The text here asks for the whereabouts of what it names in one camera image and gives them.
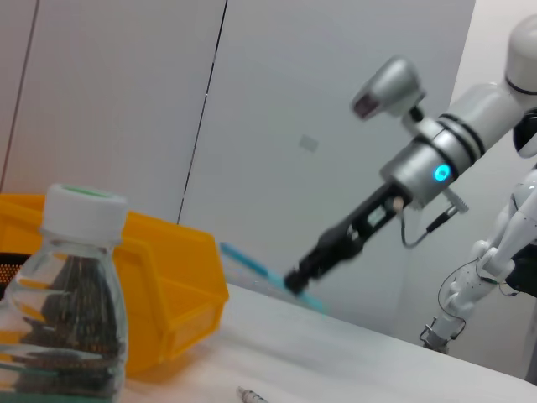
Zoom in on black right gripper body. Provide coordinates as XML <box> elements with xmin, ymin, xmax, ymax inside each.
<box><xmin>319</xmin><ymin>181</ymin><xmax>415</xmax><ymax>258</ymax></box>

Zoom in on yellow plastic bin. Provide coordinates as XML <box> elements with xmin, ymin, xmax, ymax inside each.
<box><xmin>0</xmin><ymin>192</ymin><xmax>231</xmax><ymax>379</ymax></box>

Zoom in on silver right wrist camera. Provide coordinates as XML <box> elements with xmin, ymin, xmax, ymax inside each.
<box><xmin>351</xmin><ymin>56</ymin><xmax>427</xmax><ymax>123</ymax></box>

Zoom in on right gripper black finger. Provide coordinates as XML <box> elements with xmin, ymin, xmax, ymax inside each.
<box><xmin>284</xmin><ymin>237</ymin><xmax>341</xmax><ymax>291</ymax></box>
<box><xmin>300</xmin><ymin>246</ymin><xmax>363</xmax><ymax>294</ymax></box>

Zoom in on blue scissors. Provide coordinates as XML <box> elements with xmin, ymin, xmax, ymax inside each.
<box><xmin>218</xmin><ymin>241</ymin><xmax>329</xmax><ymax>317</ymax></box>

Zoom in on black mesh pen holder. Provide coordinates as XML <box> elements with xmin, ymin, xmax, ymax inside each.
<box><xmin>0</xmin><ymin>250</ymin><xmax>30</xmax><ymax>303</ymax></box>

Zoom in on clear green-label water bottle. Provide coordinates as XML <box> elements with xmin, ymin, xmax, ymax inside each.
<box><xmin>0</xmin><ymin>183</ymin><xmax>129</xmax><ymax>403</ymax></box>

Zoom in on grey white pen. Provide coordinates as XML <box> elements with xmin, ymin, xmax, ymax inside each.
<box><xmin>236</xmin><ymin>385</ymin><xmax>269</xmax><ymax>403</ymax></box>

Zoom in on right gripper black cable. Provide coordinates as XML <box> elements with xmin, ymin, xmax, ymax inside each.
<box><xmin>388</xmin><ymin>188</ymin><xmax>469</xmax><ymax>249</ymax></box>

